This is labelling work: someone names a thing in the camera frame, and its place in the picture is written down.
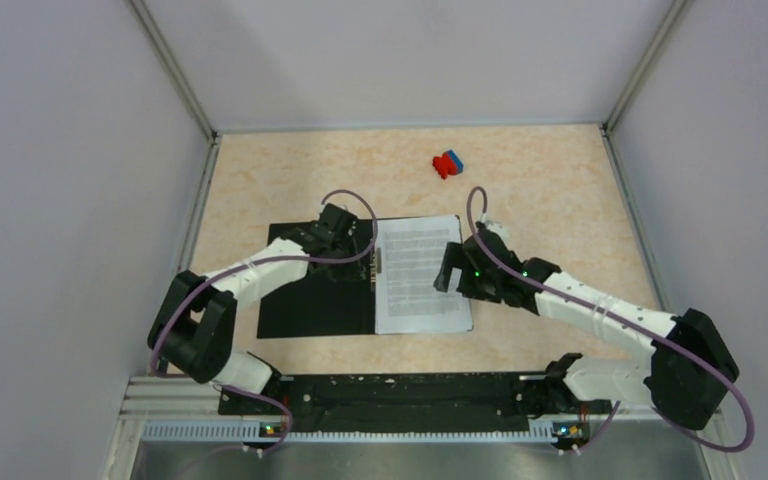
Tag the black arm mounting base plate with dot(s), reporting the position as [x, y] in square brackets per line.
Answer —
[413, 403]

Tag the silver folder binder clip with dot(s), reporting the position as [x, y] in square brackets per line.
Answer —
[375, 267]

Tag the aluminium front frame rail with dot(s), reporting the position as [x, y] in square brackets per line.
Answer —
[171, 429]

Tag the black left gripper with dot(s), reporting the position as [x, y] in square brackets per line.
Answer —
[352, 272]

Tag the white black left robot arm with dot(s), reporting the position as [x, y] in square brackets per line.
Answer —
[194, 327]

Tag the red and blue toy block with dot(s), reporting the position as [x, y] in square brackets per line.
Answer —
[448, 164]

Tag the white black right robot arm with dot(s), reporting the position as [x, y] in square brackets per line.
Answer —
[678, 364]

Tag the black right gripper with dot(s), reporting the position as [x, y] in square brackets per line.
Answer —
[457, 257]

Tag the white printed paper stack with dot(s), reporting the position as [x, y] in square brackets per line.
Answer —
[405, 299]

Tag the teal and black file folder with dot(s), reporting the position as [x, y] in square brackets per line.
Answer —
[315, 306]

